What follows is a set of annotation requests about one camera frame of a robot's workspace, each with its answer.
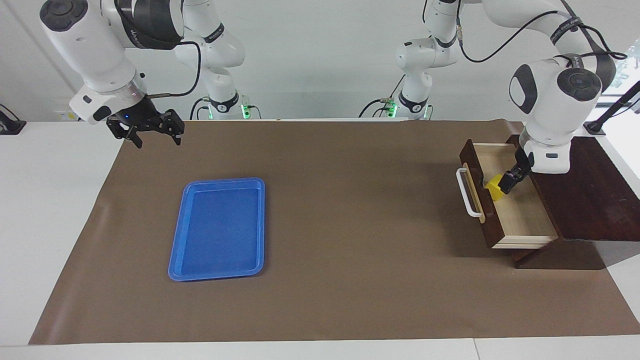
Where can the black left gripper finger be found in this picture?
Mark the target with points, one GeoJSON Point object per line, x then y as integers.
{"type": "Point", "coordinates": [510, 184]}
{"type": "Point", "coordinates": [524, 175]}

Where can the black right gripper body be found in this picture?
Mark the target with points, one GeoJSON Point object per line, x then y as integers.
{"type": "Point", "coordinates": [142, 117]}

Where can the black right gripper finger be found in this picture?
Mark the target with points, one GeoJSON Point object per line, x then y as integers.
{"type": "Point", "coordinates": [176, 127]}
{"type": "Point", "coordinates": [134, 137]}

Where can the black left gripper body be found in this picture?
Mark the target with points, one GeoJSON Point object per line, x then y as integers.
{"type": "Point", "coordinates": [525, 160]}

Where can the yellow cube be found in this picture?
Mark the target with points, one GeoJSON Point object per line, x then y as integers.
{"type": "Point", "coordinates": [495, 189]}

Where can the wooden drawer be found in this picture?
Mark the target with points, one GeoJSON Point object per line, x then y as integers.
{"type": "Point", "coordinates": [525, 220]}

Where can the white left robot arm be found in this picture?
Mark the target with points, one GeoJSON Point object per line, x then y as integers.
{"type": "Point", "coordinates": [555, 95]}

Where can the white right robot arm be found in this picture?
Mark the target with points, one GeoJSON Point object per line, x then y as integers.
{"type": "Point", "coordinates": [92, 45]}

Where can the dark brown wooden cabinet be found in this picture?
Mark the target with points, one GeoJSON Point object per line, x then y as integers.
{"type": "Point", "coordinates": [595, 200]}

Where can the blue plastic tray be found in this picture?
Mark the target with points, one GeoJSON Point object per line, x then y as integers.
{"type": "Point", "coordinates": [220, 230]}

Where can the black table clamp stand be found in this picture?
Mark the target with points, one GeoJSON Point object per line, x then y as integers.
{"type": "Point", "coordinates": [10, 125]}

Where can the brown paper table mat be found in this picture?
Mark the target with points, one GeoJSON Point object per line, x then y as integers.
{"type": "Point", "coordinates": [330, 250]}

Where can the white wall socket box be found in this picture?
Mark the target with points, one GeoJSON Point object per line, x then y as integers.
{"type": "Point", "coordinates": [67, 116]}

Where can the black camera stand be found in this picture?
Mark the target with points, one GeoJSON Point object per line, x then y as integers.
{"type": "Point", "coordinates": [612, 107]}

